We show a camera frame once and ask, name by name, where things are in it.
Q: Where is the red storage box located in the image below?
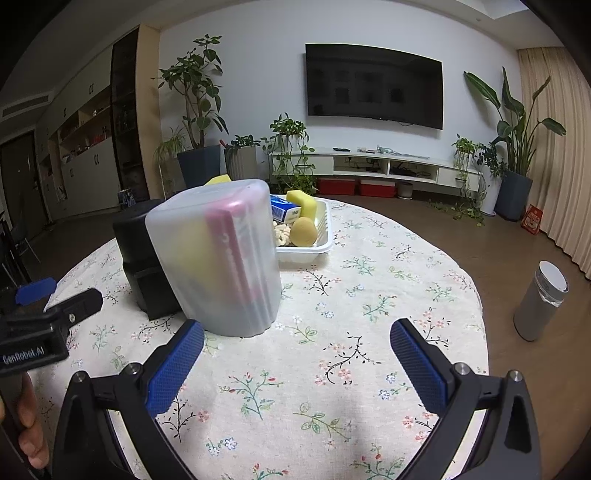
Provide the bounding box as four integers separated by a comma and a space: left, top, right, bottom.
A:
318, 178, 357, 195
360, 179, 397, 198

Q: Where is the pothos vine plant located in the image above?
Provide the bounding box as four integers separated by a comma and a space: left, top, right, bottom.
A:
261, 113, 319, 195

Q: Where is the round orange sponge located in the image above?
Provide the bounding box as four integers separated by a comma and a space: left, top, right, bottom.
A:
289, 217, 318, 247

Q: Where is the large broad-leaf potted plant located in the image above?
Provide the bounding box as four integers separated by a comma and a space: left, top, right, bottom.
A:
464, 67, 568, 221

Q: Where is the pink flat packet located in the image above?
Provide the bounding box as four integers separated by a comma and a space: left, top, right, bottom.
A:
205, 203, 264, 296

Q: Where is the small yellow sponge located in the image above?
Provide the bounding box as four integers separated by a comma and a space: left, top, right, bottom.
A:
286, 189, 318, 221

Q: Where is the trailing potted plant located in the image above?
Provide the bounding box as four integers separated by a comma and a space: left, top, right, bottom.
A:
429, 135, 506, 227

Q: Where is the floral tablecloth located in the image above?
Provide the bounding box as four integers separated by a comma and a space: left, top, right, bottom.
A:
28, 196, 490, 480

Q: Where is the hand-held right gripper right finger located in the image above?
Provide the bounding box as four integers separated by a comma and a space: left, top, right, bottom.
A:
390, 318, 542, 480

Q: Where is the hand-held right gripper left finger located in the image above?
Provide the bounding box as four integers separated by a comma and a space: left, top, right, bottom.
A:
54, 318, 206, 480

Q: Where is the ribbed white planter plant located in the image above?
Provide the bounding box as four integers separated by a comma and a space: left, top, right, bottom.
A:
224, 134, 262, 182

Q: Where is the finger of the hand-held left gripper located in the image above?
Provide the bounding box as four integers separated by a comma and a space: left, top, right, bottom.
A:
15, 278, 57, 306
44, 288, 103, 326

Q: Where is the wall television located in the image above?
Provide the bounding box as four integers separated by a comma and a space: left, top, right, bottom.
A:
305, 43, 445, 130

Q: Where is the black box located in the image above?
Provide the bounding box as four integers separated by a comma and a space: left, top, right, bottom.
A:
112, 199, 183, 320

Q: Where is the red paper bag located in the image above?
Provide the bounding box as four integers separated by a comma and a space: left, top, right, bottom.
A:
521, 204, 544, 236

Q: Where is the white wall cabinet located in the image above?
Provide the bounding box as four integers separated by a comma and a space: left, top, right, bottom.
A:
34, 32, 153, 222

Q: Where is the person's left hand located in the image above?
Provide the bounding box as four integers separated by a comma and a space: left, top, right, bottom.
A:
16, 373, 49, 470

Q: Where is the white television console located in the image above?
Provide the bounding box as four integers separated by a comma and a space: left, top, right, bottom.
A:
270, 147, 490, 198

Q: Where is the ceiling air vent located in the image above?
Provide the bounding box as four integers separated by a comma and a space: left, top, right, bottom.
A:
0, 93, 56, 121

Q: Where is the grey cylindrical bin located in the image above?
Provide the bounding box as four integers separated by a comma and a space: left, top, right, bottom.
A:
513, 261, 570, 342

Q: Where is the dark dining chair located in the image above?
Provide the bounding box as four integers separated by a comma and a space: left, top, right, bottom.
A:
0, 210, 40, 289

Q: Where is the beige curtain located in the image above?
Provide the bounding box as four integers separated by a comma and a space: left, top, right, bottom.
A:
517, 46, 591, 282

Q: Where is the white plastic tray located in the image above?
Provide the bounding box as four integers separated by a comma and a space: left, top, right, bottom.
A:
272, 198, 334, 266

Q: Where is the translucent plastic container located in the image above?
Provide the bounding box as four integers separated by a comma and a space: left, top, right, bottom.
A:
144, 179, 282, 337

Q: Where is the blue white tissue pack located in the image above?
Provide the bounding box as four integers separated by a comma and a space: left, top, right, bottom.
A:
269, 195, 302, 224

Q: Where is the dark wooden door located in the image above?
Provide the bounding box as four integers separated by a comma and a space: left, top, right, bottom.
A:
0, 130, 49, 227

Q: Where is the grassy potted plant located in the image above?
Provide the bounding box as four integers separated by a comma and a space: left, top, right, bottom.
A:
154, 127, 191, 197

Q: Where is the tall potted tree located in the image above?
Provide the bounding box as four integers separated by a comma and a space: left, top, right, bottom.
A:
153, 33, 229, 189

